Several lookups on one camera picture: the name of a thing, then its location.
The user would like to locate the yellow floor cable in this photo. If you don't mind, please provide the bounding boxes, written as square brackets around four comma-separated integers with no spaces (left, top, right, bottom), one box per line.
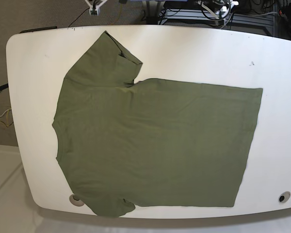
[0,109,13,128]

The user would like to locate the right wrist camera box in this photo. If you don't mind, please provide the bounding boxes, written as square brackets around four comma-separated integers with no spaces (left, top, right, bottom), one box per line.
[89,9,99,16]

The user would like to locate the olive green T-shirt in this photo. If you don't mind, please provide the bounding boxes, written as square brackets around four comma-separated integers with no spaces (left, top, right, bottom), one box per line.
[52,32,263,217]

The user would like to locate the aluminium frame rack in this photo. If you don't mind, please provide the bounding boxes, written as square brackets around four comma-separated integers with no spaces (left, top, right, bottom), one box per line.
[142,0,282,37]

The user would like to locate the right table grommet hole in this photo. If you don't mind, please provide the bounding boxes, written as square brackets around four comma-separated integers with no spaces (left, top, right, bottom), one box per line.
[278,191,291,203]

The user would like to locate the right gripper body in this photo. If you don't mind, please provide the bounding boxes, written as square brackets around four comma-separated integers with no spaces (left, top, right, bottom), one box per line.
[85,0,107,10]

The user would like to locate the left table grommet hole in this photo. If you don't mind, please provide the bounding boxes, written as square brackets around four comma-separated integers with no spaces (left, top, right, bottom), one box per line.
[69,194,84,207]

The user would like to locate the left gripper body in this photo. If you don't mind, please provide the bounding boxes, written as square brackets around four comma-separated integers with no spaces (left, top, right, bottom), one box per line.
[201,0,239,24]

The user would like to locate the black bar behind table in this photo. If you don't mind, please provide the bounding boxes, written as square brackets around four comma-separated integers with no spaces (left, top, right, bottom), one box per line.
[20,26,57,33]

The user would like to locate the table grommet hole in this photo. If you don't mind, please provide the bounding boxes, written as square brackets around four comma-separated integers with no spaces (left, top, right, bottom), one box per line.
[278,191,291,203]
[69,194,84,207]

